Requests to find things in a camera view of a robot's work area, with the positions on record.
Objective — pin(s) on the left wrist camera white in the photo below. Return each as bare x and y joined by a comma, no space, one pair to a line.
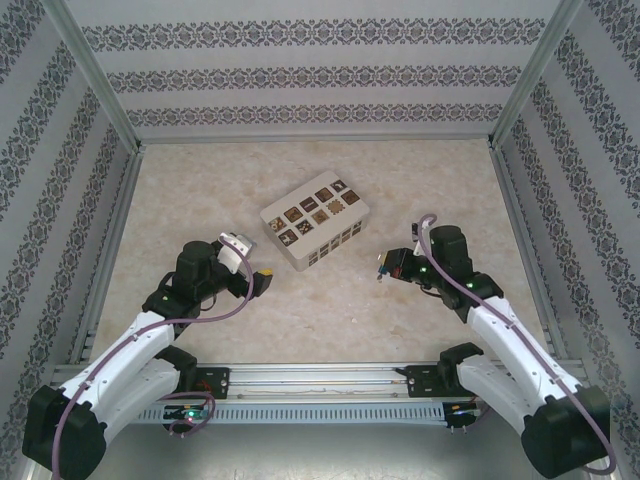
232,252

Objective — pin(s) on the aluminium frame post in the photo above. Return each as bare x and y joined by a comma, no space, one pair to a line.
537,70
95,75

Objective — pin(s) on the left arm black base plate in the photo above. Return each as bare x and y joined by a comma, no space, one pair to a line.
215,382

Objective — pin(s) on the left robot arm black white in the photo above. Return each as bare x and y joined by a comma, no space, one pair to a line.
125,350

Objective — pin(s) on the white box with picture tiles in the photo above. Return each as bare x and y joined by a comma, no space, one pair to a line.
310,210

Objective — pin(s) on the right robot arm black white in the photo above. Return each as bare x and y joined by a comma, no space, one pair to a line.
520,345

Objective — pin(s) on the grey metal sheet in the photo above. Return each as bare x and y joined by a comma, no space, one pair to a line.
320,450

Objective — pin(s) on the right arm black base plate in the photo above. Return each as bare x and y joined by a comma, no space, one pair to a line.
420,381

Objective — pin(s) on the aluminium side rail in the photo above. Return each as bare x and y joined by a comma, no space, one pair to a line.
122,200
515,200

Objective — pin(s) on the small silver key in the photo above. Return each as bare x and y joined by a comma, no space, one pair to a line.
380,274

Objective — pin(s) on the aluminium mounting rail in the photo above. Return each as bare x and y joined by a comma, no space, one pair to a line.
320,382

